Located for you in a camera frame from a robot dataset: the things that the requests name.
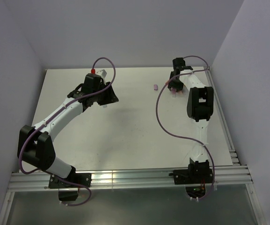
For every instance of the aluminium side rail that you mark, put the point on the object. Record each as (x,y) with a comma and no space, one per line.
(232,150)

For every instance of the aluminium mounting rail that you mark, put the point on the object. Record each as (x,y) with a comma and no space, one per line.
(125,179)

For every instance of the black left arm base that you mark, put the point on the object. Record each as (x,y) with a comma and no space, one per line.
(71,185)

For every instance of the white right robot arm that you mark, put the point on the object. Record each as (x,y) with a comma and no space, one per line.
(200,107)

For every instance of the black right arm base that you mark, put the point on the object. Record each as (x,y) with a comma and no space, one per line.
(195,182)

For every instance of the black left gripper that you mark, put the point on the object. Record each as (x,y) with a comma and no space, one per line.
(111,97)

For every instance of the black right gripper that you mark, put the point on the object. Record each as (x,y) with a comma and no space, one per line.
(179,86)

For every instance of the purple highlighter pen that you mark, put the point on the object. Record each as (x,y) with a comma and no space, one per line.
(173,92)

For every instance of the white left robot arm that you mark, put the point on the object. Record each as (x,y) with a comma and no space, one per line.
(35,145)

